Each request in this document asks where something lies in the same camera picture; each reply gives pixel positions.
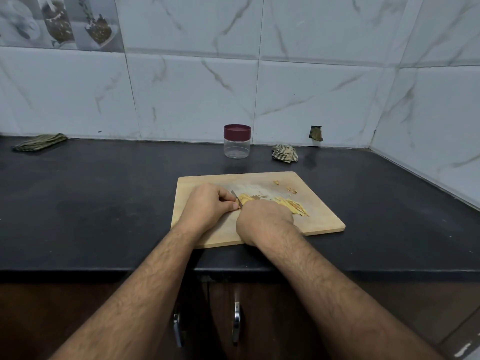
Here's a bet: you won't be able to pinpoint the person's left hand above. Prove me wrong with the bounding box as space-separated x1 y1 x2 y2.
177 182 242 242

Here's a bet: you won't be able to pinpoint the person's right hand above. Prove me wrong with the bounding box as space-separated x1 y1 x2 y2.
235 197 296 249

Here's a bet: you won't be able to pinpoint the pile of ginger strips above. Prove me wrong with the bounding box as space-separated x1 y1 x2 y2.
237 192 310 218

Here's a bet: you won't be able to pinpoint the wooden cutting board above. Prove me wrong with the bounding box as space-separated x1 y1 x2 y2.
171 171 347 250

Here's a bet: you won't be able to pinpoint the clear jar maroon lid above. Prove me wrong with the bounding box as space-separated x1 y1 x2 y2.
223 123 252 160

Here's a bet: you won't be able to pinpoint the person's left forearm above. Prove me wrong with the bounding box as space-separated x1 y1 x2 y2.
49 225 201 360

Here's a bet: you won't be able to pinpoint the person's right forearm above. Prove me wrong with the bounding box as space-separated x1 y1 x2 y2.
262 227 445 360

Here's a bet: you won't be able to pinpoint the small ginger peel scraps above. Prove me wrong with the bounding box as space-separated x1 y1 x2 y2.
272 179 299 196

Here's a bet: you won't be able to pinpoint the black countertop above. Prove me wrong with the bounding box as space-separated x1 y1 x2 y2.
0 135 480 278

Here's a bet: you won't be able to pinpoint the crumpled patterned cloth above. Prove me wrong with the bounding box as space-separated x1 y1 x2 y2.
270 143 300 164

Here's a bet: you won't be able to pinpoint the brown wooden cabinet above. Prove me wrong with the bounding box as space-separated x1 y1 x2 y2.
0 273 480 360

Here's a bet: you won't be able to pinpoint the folded green cloth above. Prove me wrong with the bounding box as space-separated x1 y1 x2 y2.
11 133 69 153

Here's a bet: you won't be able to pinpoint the decorative picture tiles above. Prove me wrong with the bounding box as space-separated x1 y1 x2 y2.
0 0 126 53

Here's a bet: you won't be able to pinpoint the metal cabinet handle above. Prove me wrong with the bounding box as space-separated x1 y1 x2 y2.
173 312 186 349
231 301 243 345

